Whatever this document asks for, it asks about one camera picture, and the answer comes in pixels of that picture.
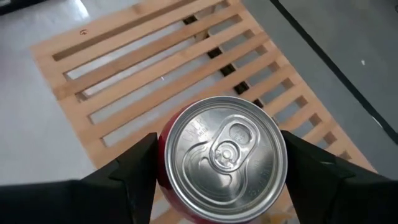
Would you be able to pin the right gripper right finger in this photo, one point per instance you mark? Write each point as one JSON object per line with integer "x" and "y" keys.
{"x": 326, "y": 199}

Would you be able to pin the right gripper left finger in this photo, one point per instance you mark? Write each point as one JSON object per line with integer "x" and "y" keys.
{"x": 130, "y": 186}

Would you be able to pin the plain red soda can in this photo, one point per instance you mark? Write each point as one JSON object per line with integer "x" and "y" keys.
{"x": 224, "y": 155}

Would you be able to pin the slatted wooden shelf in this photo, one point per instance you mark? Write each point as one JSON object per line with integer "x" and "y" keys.
{"x": 93, "y": 34}

